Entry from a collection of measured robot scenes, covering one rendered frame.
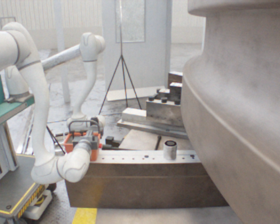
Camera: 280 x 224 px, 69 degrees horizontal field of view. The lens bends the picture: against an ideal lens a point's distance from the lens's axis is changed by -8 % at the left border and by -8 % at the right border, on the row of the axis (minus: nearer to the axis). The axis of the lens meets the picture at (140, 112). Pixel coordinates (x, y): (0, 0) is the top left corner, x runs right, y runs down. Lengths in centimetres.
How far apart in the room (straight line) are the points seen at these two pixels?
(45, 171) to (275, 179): 88
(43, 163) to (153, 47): 371
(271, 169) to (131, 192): 97
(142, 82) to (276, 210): 405
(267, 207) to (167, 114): 168
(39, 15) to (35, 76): 1361
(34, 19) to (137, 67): 1084
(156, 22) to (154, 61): 76
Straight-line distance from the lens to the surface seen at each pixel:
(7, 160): 206
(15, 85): 175
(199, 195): 152
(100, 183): 141
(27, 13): 1460
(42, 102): 96
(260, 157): 67
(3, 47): 85
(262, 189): 70
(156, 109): 225
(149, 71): 451
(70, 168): 96
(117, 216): 151
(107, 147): 210
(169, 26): 463
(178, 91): 225
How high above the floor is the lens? 145
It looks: 23 degrees down
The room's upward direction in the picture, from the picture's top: straight up
